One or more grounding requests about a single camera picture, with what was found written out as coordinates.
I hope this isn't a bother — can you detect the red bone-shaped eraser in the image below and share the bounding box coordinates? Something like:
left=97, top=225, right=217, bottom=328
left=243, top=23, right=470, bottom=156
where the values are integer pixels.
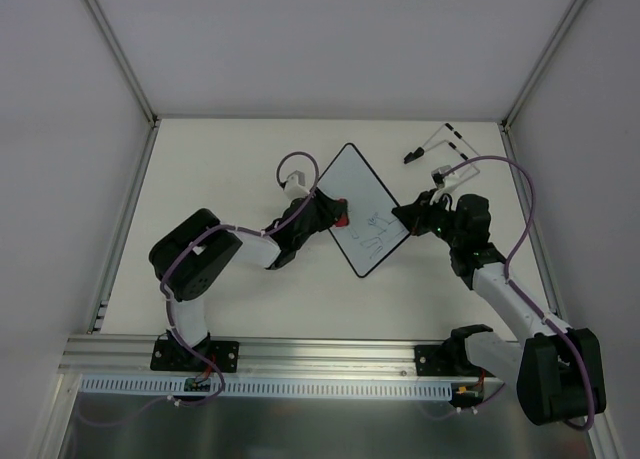
left=334, top=198, right=350, bottom=228

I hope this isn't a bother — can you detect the white whiteboard black rim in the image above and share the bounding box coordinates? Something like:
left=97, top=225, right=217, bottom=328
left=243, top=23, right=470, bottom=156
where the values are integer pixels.
left=318, top=143, right=409, bottom=278

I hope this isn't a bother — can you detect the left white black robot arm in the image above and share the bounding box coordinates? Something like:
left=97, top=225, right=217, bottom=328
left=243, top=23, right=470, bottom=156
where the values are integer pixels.
left=149, top=190, right=349, bottom=372

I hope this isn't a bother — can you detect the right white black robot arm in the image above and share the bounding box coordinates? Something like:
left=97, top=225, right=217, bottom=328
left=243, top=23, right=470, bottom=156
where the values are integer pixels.
left=392, top=191, right=606, bottom=431

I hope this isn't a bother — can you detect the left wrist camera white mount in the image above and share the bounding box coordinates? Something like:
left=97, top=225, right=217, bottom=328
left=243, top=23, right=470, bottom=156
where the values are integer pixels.
left=283, top=170, right=309, bottom=201

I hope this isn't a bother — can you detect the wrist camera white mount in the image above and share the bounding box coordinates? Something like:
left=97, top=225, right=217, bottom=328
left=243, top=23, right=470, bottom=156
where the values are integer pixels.
left=283, top=170, right=309, bottom=201
left=430, top=165, right=459, bottom=205

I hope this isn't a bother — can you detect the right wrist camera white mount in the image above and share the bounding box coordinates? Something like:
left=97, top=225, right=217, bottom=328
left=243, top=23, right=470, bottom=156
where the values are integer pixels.
left=430, top=165, right=459, bottom=205

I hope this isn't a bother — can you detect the wire whiteboard stand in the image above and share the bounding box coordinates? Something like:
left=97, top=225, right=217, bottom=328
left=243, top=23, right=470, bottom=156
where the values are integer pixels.
left=403, top=123, right=479, bottom=170

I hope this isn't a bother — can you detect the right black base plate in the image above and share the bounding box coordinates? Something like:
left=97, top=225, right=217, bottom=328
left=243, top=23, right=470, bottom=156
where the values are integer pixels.
left=413, top=343, right=481, bottom=378

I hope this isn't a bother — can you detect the left aluminium frame post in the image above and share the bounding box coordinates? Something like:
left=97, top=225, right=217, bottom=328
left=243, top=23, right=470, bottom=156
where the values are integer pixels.
left=81, top=0, right=158, bottom=127

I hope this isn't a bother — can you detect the aluminium frame post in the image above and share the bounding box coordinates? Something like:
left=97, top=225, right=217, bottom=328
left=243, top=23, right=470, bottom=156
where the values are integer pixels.
left=81, top=0, right=158, bottom=127
left=501, top=0, right=590, bottom=130

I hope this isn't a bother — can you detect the right aluminium frame post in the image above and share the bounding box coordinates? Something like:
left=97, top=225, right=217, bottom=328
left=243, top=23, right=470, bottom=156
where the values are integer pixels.
left=501, top=0, right=590, bottom=130

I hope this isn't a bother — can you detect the aluminium mounting rail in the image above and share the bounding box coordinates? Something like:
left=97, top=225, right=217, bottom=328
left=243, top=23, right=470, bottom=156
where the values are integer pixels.
left=59, top=334, right=460, bottom=380

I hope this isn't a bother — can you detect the white slotted cable duct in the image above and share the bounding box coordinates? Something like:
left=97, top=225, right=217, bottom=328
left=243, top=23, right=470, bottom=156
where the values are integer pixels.
left=79, top=374, right=453, bottom=402

